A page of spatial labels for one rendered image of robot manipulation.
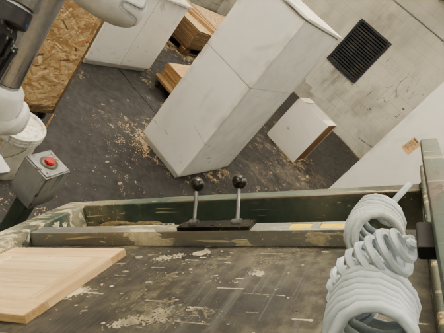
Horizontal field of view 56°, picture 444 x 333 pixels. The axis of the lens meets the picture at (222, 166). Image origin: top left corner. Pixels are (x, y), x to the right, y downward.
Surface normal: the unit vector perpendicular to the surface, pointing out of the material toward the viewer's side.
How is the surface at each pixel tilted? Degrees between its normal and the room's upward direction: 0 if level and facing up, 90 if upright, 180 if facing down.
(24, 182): 90
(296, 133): 90
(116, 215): 90
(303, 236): 90
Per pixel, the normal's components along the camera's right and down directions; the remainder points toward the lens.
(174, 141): -0.51, 0.10
